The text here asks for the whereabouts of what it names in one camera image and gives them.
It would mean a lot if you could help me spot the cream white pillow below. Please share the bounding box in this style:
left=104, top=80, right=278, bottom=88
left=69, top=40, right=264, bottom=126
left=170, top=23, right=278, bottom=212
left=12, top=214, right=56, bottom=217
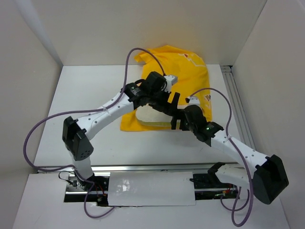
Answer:
left=135, top=105, right=172, bottom=127

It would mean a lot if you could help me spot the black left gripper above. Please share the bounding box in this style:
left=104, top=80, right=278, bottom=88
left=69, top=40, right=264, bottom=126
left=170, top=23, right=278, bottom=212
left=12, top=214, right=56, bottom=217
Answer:
left=147, top=86, right=178, bottom=115

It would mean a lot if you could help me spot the white cover sheet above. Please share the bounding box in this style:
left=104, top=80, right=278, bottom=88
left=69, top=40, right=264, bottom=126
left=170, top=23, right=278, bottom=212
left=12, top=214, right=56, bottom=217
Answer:
left=108, top=171, right=196, bottom=207

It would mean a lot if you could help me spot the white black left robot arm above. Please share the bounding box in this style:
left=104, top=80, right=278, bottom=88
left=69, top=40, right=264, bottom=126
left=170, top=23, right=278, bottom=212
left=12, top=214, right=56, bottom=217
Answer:
left=62, top=71, right=178, bottom=190

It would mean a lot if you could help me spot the yellow printed pillowcase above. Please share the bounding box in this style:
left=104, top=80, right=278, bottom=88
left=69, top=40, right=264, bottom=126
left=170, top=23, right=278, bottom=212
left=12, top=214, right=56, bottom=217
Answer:
left=120, top=45, right=213, bottom=132

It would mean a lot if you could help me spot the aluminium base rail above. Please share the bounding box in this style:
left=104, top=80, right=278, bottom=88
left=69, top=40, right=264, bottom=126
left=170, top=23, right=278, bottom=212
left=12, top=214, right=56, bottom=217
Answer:
left=57, top=162, right=240, bottom=203

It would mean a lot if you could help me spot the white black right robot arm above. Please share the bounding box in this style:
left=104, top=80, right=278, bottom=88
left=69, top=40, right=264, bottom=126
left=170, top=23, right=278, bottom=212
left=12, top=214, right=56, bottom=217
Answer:
left=171, top=105, right=289, bottom=205

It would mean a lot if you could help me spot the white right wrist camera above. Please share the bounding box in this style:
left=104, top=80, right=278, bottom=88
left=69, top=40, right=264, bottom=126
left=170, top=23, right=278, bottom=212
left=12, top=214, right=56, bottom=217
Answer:
left=185, top=96, right=200, bottom=106

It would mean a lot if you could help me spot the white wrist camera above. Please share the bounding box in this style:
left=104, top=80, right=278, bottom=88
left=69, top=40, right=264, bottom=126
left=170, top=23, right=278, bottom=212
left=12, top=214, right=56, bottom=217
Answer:
left=185, top=96, right=200, bottom=106
left=164, top=75, right=178, bottom=93

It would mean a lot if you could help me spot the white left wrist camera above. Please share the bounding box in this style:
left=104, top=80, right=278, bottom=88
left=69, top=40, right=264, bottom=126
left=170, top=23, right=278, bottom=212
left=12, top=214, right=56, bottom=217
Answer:
left=164, top=75, right=178, bottom=93

